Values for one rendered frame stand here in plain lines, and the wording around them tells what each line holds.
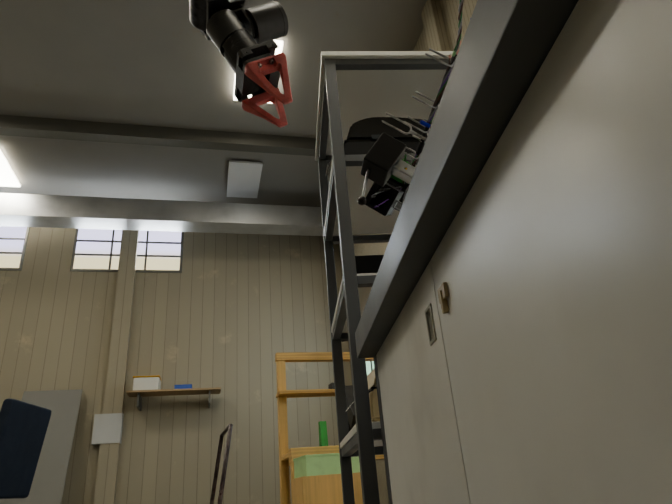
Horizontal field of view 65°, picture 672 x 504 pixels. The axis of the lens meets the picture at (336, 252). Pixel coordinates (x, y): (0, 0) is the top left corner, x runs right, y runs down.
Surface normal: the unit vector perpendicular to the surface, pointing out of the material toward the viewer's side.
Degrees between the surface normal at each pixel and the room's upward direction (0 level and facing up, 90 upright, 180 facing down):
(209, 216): 90
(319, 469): 90
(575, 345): 90
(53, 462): 74
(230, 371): 90
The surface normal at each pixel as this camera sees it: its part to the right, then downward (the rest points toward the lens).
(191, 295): 0.22, -0.43
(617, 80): -0.99, 0.04
